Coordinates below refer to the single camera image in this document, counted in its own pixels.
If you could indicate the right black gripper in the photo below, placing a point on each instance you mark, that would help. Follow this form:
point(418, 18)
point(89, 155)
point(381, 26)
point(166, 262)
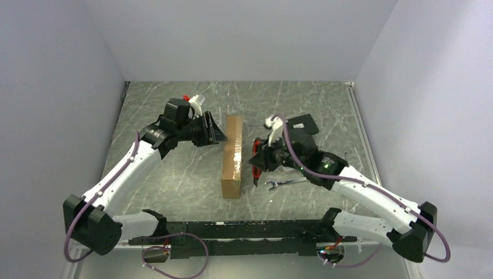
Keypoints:
point(264, 159)

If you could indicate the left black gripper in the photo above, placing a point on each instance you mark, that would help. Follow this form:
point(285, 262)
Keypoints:
point(211, 134)

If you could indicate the red utility knife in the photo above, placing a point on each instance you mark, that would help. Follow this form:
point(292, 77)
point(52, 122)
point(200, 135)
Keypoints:
point(256, 171)

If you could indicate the brown cardboard express box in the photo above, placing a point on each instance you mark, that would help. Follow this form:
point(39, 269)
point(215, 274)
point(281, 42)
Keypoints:
point(232, 158)

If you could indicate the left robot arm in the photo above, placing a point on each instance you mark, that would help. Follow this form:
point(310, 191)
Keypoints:
point(91, 219)

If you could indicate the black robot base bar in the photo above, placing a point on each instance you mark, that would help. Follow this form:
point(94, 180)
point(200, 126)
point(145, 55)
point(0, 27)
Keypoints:
point(237, 238)

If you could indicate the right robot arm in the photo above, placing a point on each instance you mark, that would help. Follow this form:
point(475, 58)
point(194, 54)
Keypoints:
point(406, 226)

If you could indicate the black square box with label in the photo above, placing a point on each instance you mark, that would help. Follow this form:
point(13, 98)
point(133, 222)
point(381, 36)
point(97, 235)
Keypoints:
point(302, 125)

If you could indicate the silver open-end wrench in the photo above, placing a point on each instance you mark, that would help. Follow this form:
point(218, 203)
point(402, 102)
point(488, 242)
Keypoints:
point(275, 184)

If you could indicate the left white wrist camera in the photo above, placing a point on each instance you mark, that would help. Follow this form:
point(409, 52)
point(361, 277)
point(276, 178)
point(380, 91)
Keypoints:
point(196, 103)

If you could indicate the aluminium frame rail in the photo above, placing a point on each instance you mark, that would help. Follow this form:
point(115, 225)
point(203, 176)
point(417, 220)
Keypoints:
point(186, 185)

